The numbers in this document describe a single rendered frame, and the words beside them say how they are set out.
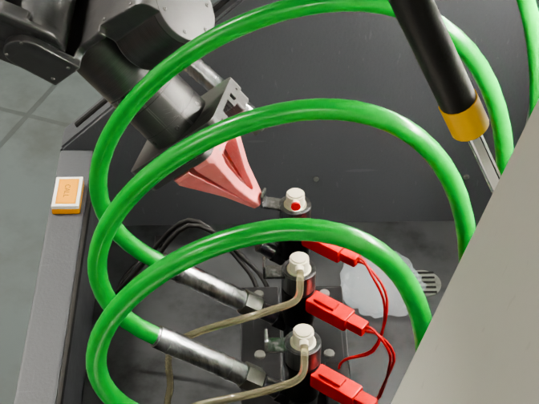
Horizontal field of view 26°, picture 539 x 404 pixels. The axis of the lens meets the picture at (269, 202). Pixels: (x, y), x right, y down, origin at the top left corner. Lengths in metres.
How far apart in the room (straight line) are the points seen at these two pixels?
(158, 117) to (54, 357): 0.30
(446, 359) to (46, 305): 0.68
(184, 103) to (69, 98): 2.15
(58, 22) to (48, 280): 0.38
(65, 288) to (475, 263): 0.71
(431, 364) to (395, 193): 0.84
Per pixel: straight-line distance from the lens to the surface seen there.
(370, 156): 1.38
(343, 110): 0.74
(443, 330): 0.58
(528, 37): 0.94
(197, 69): 1.08
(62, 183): 1.31
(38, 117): 3.06
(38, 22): 0.90
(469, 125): 0.56
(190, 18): 0.90
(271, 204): 1.01
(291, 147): 1.37
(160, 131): 0.96
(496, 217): 0.54
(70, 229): 1.27
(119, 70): 0.94
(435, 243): 1.43
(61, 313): 1.18
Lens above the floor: 1.79
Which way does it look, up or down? 41 degrees down
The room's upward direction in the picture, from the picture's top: straight up
